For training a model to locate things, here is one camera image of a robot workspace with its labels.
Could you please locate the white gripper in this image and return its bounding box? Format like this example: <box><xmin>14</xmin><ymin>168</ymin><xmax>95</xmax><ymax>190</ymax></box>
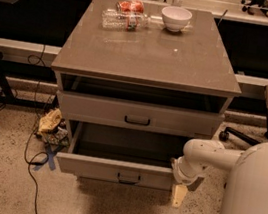
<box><xmin>171</xmin><ymin>156</ymin><xmax>206</xmax><ymax>208</ymax></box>

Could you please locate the grey drawer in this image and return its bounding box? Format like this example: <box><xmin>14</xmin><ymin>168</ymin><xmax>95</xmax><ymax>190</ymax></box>
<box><xmin>57</xmin><ymin>91</ymin><xmax>225</xmax><ymax>139</ymax></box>
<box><xmin>53</xmin><ymin>117</ymin><xmax>212</xmax><ymax>198</ymax></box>

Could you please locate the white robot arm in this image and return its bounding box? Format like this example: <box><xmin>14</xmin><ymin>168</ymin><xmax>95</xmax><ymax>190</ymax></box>
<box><xmin>171</xmin><ymin>139</ymin><xmax>268</xmax><ymax>214</ymax></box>

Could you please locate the grey top drawer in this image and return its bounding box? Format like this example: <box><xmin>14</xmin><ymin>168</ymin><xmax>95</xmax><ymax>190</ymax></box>
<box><xmin>57</xmin><ymin>91</ymin><xmax>225</xmax><ymax>139</ymax></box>

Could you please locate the grey drawer cabinet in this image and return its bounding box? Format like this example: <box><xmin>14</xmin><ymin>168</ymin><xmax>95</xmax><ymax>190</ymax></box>
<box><xmin>42</xmin><ymin>0</ymin><xmax>254</xmax><ymax>147</ymax></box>

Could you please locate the white ceramic bowl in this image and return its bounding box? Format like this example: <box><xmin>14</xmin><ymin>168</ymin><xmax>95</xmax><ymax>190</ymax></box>
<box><xmin>161</xmin><ymin>6</ymin><xmax>192</xmax><ymax>32</ymax></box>

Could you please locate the clear plastic bottle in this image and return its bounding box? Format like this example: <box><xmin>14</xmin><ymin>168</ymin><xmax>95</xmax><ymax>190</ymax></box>
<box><xmin>102</xmin><ymin>9</ymin><xmax>150</xmax><ymax>32</ymax></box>

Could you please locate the red soda can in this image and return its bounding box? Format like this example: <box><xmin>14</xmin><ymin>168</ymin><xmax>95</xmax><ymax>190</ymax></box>
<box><xmin>116</xmin><ymin>0</ymin><xmax>144</xmax><ymax>14</ymax></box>

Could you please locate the black floor cable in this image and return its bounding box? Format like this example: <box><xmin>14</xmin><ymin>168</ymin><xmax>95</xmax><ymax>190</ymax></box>
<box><xmin>3</xmin><ymin>41</ymin><xmax>68</xmax><ymax>214</ymax></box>

